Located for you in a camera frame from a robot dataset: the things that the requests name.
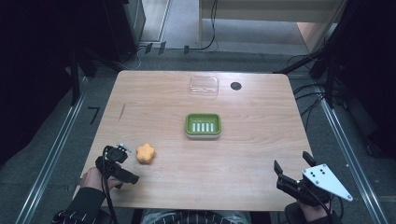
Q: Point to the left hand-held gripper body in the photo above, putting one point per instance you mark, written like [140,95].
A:
[116,172]

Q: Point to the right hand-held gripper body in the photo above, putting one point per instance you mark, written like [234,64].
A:
[323,182]

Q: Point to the orange flower-shaped soap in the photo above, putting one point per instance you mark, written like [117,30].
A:
[145,153]

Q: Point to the person's left hand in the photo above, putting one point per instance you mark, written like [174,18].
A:
[93,180]

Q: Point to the person's right hand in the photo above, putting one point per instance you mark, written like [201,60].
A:
[311,212]

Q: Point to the green soap dish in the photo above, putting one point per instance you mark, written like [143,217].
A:
[203,125]

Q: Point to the person's striped clothing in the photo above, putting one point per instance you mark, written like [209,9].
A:
[193,218]

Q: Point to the black round table grommet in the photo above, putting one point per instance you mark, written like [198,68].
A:
[236,86]

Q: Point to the black plug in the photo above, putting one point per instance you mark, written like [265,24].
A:
[162,47]
[148,48]

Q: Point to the clear plastic lid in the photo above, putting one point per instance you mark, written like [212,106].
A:
[204,85]

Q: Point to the dark cabinet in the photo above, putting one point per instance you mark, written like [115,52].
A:
[124,28]

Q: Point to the light wooden furniture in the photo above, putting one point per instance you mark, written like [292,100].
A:
[267,9]

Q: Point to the metal floor rail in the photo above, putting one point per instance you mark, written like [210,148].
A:
[49,155]
[351,158]

